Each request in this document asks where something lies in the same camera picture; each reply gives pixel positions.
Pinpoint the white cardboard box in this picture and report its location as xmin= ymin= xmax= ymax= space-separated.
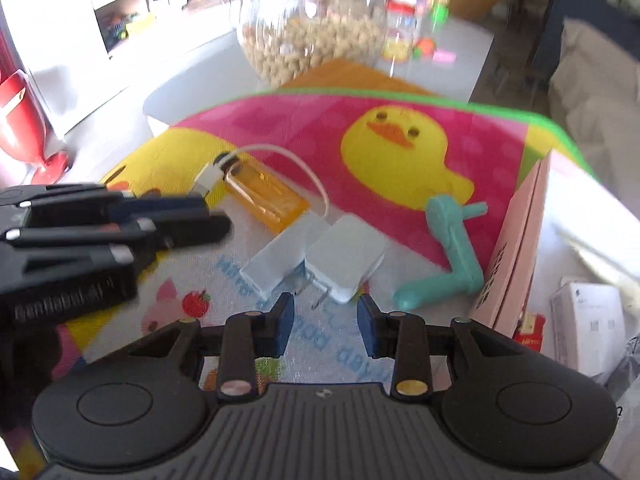
xmin=550 ymin=282 xmax=627 ymax=379

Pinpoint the pink box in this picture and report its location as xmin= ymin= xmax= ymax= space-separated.
xmin=470 ymin=149 xmax=640 ymax=480

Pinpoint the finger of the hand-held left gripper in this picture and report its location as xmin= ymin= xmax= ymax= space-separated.
xmin=0 ymin=212 xmax=234 ymax=282
xmin=0 ymin=182 xmax=210 ymax=227

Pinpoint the teal hand fan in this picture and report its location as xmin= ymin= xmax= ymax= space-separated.
xmin=392 ymin=196 xmax=489 ymax=311

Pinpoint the green and yellow toy truck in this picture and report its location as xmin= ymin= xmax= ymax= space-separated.
xmin=102 ymin=10 xmax=156 ymax=44

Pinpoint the grey sofa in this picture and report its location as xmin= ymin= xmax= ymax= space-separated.
xmin=547 ymin=15 xmax=640 ymax=163

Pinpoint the small bottle with red cap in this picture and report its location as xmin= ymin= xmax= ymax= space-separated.
xmin=381 ymin=0 xmax=419 ymax=64

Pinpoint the red upright appliance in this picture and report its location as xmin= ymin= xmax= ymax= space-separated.
xmin=0 ymin=70 xmax=71 ymax=187

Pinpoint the green toy bottle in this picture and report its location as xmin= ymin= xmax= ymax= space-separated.
xmin=429 ymin=0 xmax=451 ymax=36

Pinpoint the amber bottle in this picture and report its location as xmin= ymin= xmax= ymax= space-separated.
xmin=214 ymin=152 xmax=311 ymax=234

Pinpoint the white cable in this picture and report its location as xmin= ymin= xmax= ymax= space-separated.
xmin=192 ymin=144 xmax=331 ymax=222

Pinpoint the colourful cartoon mat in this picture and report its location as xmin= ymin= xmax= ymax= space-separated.
xmin=10 ymin=87 xmax=601 ymax=461

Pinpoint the red packet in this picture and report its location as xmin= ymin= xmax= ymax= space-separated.
xmin=515 ymin=312 xmax=546 ymax=354

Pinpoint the dark blue cabinet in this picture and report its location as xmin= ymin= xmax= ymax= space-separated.
xmin=529 ymin=0 xmax=609 ymax=77

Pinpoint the clear plastic bag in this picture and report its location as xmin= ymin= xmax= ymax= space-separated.
xmin=602 ymin=335 xmax=640 ymax=463

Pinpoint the white charger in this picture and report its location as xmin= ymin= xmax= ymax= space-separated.
xmin=240 ymin=212 xmax=332 ymax=297
xmin=304 ymin=213 xmax=389 ymax=311

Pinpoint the glass jar of nuts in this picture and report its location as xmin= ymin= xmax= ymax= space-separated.
xmin=237 ymin=0 xmax=389 ymax=87

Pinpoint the white cabinet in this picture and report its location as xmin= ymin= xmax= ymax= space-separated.
xmin=0 ymin=0 xmax=262 ymax=137

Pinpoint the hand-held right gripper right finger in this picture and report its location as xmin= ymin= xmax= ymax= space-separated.
xmin=356 ymin=293 xmax=526 ymax=402

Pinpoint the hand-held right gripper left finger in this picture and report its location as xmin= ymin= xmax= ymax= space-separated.
xmin=127 ymin=292 xmax=296 ymax=402

